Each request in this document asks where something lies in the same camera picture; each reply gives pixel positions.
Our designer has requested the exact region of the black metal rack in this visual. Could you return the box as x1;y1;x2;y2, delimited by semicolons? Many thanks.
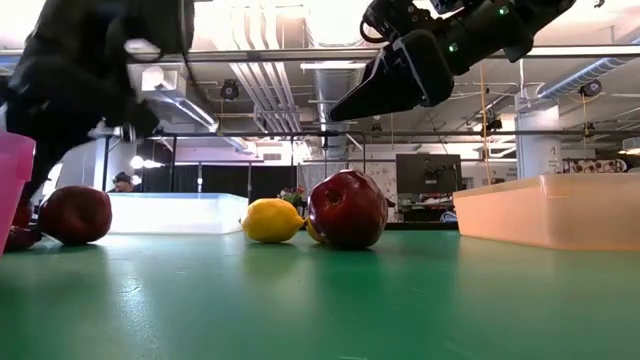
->
99;129;369;201

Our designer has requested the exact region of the white ceiling air unit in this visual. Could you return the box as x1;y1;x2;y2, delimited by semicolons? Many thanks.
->
141;64;189;94

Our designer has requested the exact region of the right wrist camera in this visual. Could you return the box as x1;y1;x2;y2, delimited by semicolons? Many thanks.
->
359;0;441;45

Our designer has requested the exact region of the pink plastic basket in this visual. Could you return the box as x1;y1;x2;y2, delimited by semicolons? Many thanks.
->
0;130;37;256

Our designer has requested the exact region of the dark red apple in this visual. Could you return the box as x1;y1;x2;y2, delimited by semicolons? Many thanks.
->
38;185;114;246

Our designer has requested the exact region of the person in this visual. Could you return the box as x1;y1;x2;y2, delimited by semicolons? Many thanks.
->
107;171;139;194

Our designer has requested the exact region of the black monitor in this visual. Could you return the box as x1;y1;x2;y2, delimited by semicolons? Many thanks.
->
395;153;463;195

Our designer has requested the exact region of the green table mat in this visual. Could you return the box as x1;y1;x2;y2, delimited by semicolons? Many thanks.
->
0;229;640;360

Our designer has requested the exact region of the small purple sweet potato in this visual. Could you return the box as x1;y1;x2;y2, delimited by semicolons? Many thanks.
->
3;225;44;253

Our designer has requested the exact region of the glossy red apple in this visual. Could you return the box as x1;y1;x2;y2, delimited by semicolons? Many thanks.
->
306;168;390;251

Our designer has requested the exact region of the yellow lemon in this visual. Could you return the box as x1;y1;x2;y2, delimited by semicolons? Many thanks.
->
241;197;306;245
304;217;326;245

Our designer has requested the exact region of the silver ventilation duct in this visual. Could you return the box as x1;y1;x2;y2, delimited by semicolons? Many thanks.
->
304;0;374;161

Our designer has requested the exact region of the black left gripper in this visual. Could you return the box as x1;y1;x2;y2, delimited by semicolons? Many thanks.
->
3;49;162;207

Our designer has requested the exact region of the tan plastic basket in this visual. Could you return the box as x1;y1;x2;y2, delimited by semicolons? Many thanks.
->
453;173;640;252

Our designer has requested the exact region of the yellow hanging cord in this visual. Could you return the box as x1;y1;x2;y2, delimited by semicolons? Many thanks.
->
478;64;494;186

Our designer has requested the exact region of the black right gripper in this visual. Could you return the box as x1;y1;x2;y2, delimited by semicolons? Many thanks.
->
327;0;532;123

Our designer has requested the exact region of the clear white plastic basket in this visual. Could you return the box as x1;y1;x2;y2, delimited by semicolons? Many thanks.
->
107;192;250;236

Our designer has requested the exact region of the patterned wall panel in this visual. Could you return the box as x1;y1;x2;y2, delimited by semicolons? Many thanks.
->
562;158;629;175

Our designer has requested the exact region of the silver rig crossbar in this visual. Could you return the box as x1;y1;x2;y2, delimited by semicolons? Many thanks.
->
0;44;640;65

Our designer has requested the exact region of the mixed flower bouquet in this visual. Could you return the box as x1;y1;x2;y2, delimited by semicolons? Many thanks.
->
279;185;307;206

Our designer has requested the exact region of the black ceiling spot lamp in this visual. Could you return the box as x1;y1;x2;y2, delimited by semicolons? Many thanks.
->
579;78;605;99
219;78;241;102

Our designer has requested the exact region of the black table frame rail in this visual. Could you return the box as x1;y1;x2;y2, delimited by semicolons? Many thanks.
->
384;220;460;232

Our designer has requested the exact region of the ceiling light bar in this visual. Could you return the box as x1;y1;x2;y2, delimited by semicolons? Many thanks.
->
299;61;369;71

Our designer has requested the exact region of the corrugated grey duct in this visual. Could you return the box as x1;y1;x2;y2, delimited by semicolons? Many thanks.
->
537;57;631;101

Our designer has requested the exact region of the black curtain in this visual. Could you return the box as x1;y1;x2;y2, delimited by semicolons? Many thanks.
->
139;163;300;197

